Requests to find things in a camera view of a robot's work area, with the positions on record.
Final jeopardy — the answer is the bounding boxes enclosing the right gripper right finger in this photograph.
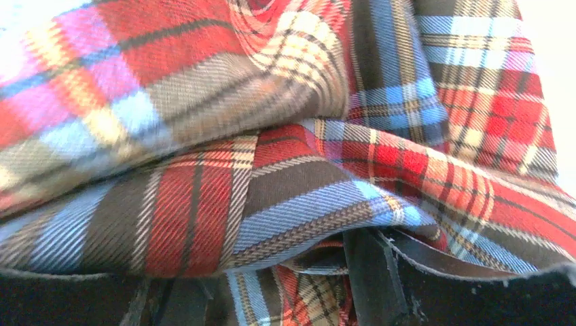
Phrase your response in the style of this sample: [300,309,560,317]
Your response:
[343,228,575,325]

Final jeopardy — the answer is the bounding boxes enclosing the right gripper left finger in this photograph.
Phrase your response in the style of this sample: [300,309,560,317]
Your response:
[1,269,238,325]

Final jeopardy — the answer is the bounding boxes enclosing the plaid flannel shirt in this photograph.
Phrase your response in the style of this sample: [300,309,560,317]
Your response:
[1,1,575,325]

